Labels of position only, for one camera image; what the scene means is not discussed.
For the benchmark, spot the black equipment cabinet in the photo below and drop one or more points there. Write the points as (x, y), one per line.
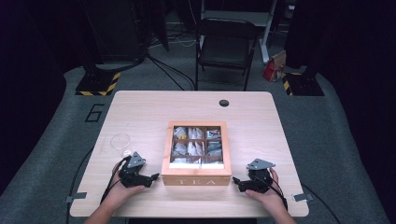
(115, 31)

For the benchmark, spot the black folding chair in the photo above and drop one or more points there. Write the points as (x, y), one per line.
(225, 46)

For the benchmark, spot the black table grommet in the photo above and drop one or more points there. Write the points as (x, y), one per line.
(224, 103)

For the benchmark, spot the red paper bag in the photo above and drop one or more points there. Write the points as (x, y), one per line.
(272, 70)

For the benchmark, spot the grey tape strip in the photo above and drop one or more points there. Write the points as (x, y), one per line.
(302, 197)
(76, 197)

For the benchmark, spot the wooden tea box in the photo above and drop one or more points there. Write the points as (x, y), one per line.
(196, 178)

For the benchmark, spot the person's right hand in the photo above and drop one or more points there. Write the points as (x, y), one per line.
(272, 199)

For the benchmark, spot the striped black stand base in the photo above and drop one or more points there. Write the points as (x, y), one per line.
(303, 85)
(98, 84)

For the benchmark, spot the assorted tea bag packets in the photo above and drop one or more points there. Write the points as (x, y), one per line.
(195, 146)

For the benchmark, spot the person's left hand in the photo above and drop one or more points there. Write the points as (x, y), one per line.
(120, 193)

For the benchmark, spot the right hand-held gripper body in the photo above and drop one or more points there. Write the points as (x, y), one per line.
(261, 180)

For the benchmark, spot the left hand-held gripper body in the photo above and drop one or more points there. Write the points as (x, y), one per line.
(132, 174)

